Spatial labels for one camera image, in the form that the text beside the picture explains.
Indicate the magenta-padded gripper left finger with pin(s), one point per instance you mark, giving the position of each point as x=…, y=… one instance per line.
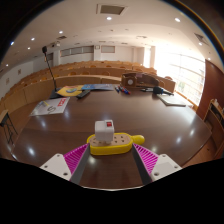
x=60, y=165

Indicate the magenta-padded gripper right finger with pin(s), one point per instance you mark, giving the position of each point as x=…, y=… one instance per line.
x=161, y=166

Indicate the white charger with red switch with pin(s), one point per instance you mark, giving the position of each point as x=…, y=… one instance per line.
x=104, y=131

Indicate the yellow power strip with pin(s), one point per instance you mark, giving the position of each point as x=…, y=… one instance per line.
x=123, y=145

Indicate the white printed magazine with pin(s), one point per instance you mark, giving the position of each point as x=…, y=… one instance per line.
x=50, y=107

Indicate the white open notebook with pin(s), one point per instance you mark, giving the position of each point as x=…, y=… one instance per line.
x=171, y=100

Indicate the wooden shelf unit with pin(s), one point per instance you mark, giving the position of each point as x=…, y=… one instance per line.
x=215, y=123

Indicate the wooden stool with metal legs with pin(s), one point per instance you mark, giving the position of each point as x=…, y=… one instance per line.
x=5, y=118

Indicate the yellow book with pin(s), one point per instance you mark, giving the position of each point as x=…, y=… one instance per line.
x=68, y=91

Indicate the black remote control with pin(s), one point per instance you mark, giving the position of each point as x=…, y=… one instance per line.
x=83, y=93

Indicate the black handheld device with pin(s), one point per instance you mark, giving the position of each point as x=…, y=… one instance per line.
x=159, y=90

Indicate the blue book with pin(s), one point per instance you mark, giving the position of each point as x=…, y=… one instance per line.
x=98, y=87

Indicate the wooden desk organizer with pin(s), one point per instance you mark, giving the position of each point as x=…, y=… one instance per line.
x=140, y=80

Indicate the blue marker pen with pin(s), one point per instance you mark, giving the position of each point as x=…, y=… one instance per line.
x=117, y=89

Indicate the black gooseneck desk microphone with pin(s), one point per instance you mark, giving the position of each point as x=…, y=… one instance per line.
x=50, y=75

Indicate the large bright window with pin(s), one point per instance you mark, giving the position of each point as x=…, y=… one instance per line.
x=183, y=76

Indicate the rows of wooden lecture seats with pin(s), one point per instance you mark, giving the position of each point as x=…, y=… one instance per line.
x=83, y=71

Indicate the small ceiling air vent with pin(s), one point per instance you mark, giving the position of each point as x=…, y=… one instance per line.
x=201, y=37

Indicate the recessed ceiling lights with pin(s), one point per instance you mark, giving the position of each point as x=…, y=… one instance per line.
x=109, y=18

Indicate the square ceiling air vent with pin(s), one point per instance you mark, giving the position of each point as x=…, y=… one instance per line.
x=111, y=9

